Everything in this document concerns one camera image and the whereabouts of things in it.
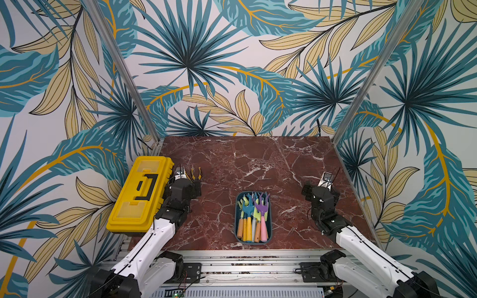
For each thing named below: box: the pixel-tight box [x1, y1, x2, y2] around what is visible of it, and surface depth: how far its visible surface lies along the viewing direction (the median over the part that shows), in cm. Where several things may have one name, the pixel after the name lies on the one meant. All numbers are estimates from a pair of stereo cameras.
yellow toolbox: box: [106, 155, 175, 237], surface depth 79 cm
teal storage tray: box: [234, 191, 273, 246], surface depth 83 cm
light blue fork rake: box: [252, 217, 257, 243], surface depth 81 cm
